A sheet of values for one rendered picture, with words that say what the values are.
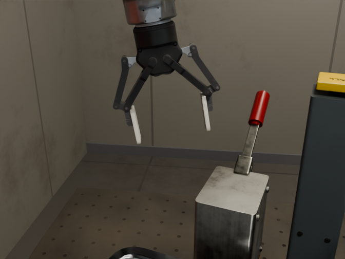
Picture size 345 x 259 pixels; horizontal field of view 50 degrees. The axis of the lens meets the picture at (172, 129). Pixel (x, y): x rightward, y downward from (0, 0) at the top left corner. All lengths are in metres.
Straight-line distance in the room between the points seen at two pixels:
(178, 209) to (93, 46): 1.86
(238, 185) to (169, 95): 2.24
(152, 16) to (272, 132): 2.20
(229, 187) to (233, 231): 0.05
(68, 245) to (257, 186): 0.60
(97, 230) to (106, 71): 1.87
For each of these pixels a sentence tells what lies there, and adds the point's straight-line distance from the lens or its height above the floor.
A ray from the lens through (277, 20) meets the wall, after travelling 2.56.
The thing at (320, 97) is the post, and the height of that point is 1.14.
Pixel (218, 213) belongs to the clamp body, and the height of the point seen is 1.05.
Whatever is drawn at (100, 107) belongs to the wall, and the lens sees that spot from 2.82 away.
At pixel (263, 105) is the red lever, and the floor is 1.12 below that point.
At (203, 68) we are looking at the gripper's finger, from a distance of 0.68.
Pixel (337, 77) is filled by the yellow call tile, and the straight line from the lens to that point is 0.56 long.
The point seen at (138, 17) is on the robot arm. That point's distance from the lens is 0.64.
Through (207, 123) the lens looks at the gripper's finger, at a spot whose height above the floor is 1.03.
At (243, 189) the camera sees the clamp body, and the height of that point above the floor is 1.06.
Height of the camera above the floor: 1.29
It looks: 23 degrees down
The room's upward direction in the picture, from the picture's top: straight up
